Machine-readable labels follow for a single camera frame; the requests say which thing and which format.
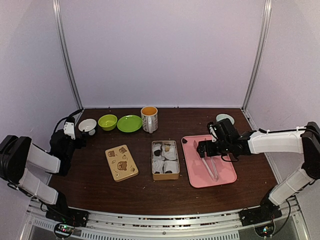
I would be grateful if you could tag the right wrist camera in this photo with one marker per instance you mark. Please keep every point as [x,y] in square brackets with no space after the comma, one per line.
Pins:
[212,129]

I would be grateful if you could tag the pale celadon tea bowl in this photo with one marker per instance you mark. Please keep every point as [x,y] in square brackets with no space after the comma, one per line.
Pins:
[223,116]

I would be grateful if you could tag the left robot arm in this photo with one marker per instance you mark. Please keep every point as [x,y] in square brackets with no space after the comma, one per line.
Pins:
[16,153]

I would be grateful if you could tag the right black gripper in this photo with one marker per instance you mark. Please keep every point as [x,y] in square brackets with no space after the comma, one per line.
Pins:
[209,151]

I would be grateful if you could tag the green small bowl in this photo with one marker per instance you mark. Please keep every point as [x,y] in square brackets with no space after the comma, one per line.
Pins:
[108,122]

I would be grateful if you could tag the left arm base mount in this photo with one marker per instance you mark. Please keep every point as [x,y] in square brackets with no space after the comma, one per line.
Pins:
[67,223]

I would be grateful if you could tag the white floral mug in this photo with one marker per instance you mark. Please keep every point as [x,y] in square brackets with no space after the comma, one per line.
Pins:
[149,117]

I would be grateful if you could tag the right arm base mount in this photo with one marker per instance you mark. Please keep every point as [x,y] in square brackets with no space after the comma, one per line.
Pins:
[262,220]

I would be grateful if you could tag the beige tin box base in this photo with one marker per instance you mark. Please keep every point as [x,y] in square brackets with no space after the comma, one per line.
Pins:
[164,176]

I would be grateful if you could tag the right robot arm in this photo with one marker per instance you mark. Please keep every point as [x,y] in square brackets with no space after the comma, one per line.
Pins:
[303,140]

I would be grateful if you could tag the white paper cupcake liner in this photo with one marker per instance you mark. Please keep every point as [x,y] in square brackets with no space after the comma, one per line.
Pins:
[157,146]
[171,165]
[170,155]
[158,166]

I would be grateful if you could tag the black white dotted cup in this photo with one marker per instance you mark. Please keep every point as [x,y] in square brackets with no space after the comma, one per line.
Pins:
[88,127]

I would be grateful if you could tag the left aluminium frame post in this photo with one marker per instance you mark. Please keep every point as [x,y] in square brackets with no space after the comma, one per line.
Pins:
[65,53]

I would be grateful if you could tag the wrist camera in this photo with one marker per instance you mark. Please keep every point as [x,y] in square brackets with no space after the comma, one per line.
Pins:
[212,129]
[69,129]

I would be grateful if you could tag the right aluminium frame post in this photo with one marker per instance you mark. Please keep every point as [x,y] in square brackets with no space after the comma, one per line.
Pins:
[264,30]

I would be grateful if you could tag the aluminium frame post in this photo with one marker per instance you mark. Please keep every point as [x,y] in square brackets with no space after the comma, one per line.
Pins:
[264,30]
[65,53]

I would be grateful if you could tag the pink plastic tray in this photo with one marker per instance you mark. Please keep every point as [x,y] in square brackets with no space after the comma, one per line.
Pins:
[197,173]

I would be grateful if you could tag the green saucer plate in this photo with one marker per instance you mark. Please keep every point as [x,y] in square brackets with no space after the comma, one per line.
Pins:
[129,123]

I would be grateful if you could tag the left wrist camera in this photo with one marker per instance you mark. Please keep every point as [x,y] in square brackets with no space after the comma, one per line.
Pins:
[69,129]

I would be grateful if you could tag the bear print tin lid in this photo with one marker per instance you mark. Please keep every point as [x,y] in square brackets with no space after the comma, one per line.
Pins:
[121,163]

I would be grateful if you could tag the aluminium front rail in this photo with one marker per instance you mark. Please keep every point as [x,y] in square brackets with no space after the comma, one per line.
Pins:
[226,225]

